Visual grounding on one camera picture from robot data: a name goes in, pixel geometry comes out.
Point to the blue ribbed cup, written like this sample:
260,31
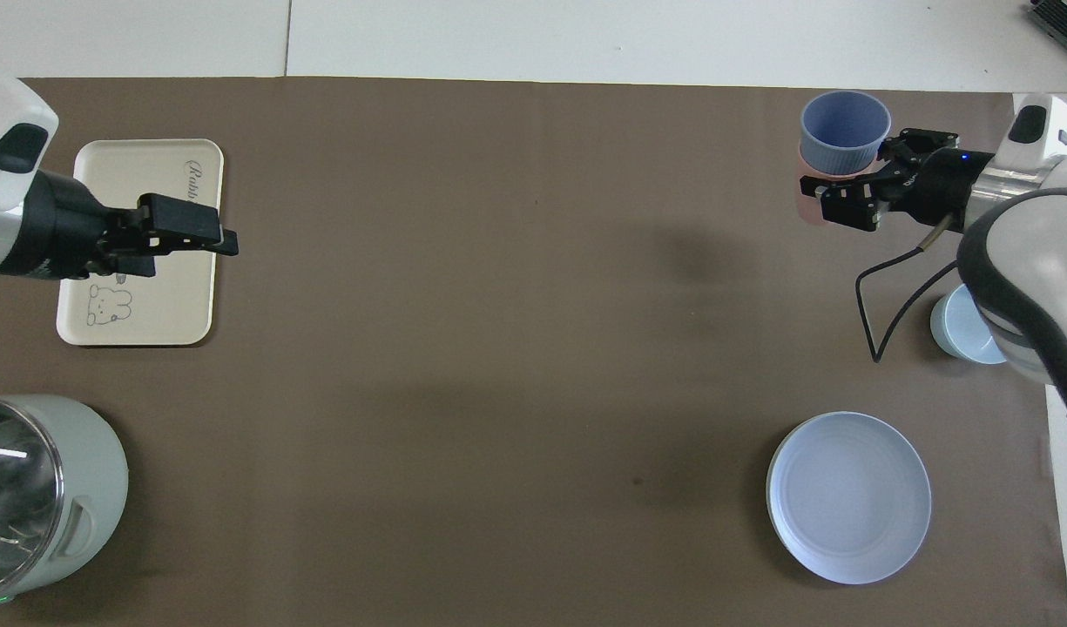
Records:
842,131

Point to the cream rabbit print tray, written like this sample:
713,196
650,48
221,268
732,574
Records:
158,296

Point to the pale green cooking pot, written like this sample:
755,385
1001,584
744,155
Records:
93,470

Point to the glass pot lid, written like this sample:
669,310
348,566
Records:
15,496

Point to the light blue small bowl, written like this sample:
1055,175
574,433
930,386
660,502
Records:
960,331

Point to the light blue round plate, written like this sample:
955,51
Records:
847,496

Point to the dark grey ridged device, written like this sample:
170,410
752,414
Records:
1064,17

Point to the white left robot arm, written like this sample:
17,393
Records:
6,148

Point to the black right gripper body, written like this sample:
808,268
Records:
938,187

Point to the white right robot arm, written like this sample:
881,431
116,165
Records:
1029,235

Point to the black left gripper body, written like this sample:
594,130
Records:
54,226

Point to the brown table mat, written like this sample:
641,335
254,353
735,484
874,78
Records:
516,348

